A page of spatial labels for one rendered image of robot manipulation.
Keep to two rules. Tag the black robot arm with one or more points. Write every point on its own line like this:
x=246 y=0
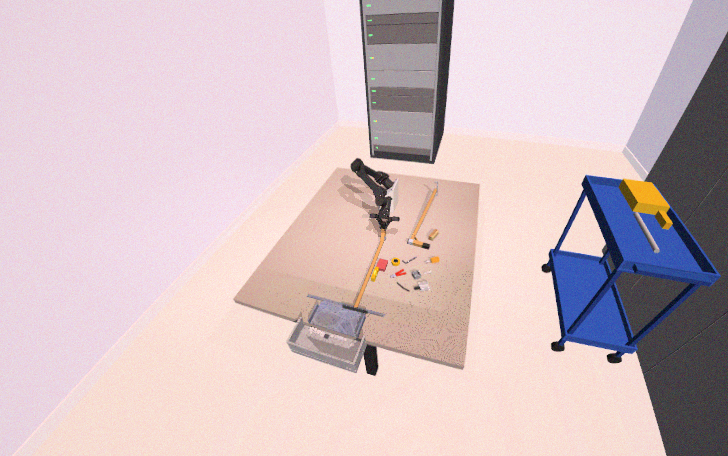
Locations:
x=379 y=192

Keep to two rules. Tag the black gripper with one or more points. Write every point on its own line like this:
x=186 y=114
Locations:
x=389 y=219

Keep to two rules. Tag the orange long pole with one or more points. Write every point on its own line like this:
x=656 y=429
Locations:
x=355 y=308

